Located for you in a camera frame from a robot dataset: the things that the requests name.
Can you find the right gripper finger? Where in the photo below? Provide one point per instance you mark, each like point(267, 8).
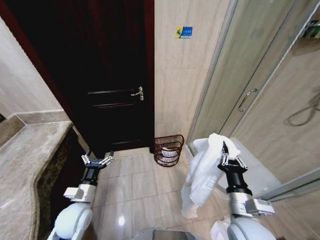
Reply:
point(225, 156)
point(242, 163)

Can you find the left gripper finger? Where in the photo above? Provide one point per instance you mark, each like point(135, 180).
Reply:
point(109, 159)
point(86, 158)

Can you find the white towel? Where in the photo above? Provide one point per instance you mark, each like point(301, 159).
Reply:
point(203, 170)

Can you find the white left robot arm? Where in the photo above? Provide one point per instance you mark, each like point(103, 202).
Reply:
point(72, 220)

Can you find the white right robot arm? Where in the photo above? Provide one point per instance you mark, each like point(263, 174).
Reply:
point(246, 225)

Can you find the white cloth in hamper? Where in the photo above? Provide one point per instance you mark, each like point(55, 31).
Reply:
point(168, 152)

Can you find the white toilet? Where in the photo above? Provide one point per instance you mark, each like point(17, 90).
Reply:
point(260, 172)

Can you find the white crumpled cloth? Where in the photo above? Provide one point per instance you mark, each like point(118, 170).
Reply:
point(220, 231)

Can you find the marble vanity counter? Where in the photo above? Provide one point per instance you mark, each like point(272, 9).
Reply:
point(22, 160)

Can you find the white robot front shell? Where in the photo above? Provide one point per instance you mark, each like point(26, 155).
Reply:
point(166, 233)

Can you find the glass shower door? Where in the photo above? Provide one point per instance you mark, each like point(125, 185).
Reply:
point(245, 65)

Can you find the dark wooden door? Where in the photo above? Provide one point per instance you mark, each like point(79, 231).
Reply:
point(100, 62)

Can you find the green bottle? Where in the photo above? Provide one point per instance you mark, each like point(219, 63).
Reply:
point(311, 30)

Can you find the blue and yellow wall sign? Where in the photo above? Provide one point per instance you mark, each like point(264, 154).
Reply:
point(184, 32)

